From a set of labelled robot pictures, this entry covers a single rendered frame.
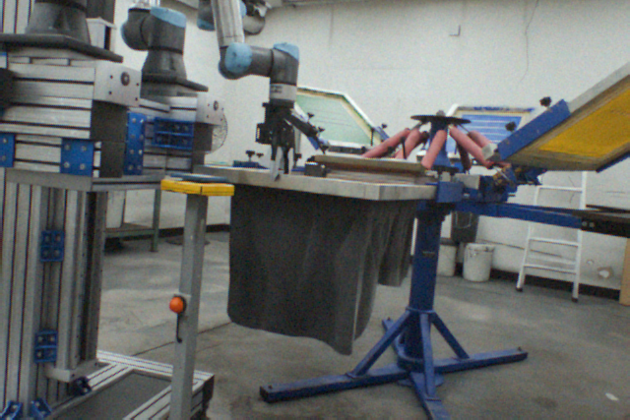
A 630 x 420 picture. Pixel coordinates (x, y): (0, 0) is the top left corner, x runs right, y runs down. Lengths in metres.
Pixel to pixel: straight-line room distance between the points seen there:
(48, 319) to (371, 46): 5.45
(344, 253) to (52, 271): 0.85
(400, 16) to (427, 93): 0.97
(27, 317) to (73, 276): 0.16
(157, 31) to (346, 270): 0.98
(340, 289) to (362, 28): 5.49
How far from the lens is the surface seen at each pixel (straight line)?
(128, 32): 2.04
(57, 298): 1.77
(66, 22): 1.48
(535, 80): 6.11
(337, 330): 1.53
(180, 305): 1.39
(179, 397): 1.50
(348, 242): 1.46
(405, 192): 1.50
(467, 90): 6.21
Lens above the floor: 1.02
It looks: 3 degrees down
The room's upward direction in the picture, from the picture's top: 5 degrees clockwise
